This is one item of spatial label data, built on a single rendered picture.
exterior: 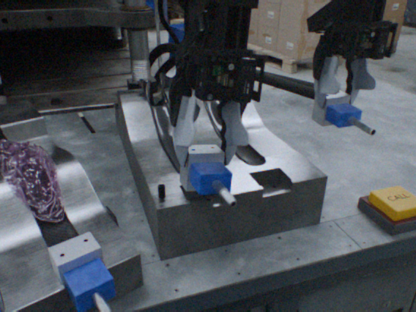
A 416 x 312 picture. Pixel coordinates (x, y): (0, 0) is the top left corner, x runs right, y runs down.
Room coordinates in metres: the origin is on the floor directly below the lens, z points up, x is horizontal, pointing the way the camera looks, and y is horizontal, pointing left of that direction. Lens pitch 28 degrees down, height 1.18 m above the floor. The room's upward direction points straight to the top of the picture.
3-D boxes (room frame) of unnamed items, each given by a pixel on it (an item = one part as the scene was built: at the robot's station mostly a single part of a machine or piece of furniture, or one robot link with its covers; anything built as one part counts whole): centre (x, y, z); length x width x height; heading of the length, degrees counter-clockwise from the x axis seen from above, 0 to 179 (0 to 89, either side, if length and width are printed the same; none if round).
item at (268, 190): (0.48, -0.09, 0.87); 0.05 x 0.05 x 0.04; 19
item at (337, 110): (0.61, -0.24, 0.93); 0.13 x 0.05 x 0.05; 19
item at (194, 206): (0.45, 0.01, 0.87); 0.05 x 0.05 x 0.04; 19
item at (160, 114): (0.66, 0.03, 0.92); 0.35 x 0.16 x 0.09; 19
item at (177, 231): (0.68, 0.02, 0.87); 0.50 x 0.26 x 0.14; 19
